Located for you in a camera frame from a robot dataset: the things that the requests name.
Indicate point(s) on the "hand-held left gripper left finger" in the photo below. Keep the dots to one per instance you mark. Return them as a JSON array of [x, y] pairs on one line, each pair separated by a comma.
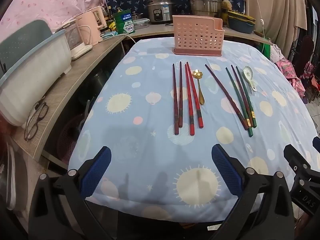
[[96, 172]]

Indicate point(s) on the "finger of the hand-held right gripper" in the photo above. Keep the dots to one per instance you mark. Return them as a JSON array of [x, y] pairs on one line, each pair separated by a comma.
[[316, 143], [297, 158]]

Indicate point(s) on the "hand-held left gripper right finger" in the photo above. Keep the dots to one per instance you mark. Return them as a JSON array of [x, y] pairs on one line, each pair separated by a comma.
[[226, 170]]

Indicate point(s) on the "green chopstick gold band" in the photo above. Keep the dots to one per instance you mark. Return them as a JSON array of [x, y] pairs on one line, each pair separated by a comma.
[[246, 95], [237, 97]]

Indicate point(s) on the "purple chopstick gold band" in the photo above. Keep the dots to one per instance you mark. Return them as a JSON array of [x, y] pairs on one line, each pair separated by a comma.
[[225, 92], [240, 90]]

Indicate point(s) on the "red chopstick black bands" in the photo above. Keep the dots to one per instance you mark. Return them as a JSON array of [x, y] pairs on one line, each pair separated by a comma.
[[193, 92], [188, 100]]

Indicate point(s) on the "dark maroon chopstick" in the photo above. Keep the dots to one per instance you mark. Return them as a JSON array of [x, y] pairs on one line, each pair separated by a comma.
[[175, 100], [180, 95]]

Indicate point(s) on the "pink perforated utensil basket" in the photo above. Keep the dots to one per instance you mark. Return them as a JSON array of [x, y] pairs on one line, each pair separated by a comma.
[[197, 37]]

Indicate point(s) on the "red plastic basket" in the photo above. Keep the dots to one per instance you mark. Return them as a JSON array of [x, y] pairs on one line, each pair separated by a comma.
[[68, 140]]

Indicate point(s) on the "blue printed blanket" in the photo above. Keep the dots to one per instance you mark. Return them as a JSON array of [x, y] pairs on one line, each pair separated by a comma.
[[150, 155]]

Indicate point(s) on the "pink pineapple print cloth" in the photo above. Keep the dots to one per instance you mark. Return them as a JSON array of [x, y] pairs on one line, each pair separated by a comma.
[[287, 75]]

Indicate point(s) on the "black-rimmed eyeglasses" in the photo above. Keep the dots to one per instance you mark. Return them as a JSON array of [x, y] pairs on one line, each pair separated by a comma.
[[33, 130]]

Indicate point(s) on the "gold flower spoon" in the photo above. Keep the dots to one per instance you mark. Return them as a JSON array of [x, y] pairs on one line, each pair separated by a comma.
[[201, 95]]

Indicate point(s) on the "dark wooden chair back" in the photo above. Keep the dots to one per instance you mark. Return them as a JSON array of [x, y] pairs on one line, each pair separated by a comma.
[[306, 50]]

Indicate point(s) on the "white garment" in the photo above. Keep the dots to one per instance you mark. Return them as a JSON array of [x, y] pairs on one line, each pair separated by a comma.
[[277, 52]]

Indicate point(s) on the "white ceramic soup spoon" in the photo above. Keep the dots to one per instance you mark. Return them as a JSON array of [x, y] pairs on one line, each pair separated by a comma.
[[247, 71]]

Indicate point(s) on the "green cloth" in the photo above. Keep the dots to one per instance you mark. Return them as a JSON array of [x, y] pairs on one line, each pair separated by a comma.
[[265, 51]]

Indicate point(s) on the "white dish drainer box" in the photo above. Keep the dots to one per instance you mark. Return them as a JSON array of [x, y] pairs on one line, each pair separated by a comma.
[[32, 70]]

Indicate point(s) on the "white blender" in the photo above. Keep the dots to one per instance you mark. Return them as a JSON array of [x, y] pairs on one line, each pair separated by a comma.
[[80, 50]]

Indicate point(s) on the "blue basin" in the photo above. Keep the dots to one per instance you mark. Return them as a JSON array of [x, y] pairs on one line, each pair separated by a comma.
[[241, 27]]

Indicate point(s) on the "blue wet wipes packet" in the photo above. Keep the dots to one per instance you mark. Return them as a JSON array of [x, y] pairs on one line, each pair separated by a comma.
[[108, 34]]

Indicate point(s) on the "pink electric kettle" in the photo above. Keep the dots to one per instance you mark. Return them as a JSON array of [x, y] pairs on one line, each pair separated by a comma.
[[87, 32]]

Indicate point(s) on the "beige curtain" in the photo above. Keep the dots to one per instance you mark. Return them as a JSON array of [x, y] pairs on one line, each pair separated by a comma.
[[275, 5]]

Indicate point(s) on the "yellow bowl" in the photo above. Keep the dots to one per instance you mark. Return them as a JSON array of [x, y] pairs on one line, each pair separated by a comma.
[[241, 16]]

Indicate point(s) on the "green tin can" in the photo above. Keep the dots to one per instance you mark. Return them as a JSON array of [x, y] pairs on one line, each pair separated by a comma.
[[125, 21]]

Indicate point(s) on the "glass food container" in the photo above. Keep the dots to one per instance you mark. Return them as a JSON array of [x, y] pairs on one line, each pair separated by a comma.
[[141, 23]]

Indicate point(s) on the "dark glass bottle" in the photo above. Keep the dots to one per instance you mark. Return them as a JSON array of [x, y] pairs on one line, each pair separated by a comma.
[[110, 17]]

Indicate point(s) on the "small pot glass lid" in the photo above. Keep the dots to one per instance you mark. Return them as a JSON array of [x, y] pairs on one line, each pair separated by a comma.
[[137, 15]]

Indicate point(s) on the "brown loofah sponge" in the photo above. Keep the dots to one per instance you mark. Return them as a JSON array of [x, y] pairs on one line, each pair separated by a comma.
[[226, 5]]

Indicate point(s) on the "stacked steel steamer pot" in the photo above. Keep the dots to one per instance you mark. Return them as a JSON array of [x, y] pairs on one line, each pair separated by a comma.
[[203, 2]]

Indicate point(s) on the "steel rice cooker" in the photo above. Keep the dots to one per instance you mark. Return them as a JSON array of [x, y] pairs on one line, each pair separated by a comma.
[[160, 10]]

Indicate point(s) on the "pink dotted cloth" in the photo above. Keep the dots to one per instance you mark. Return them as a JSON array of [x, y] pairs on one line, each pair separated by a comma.
[[50, 0]]

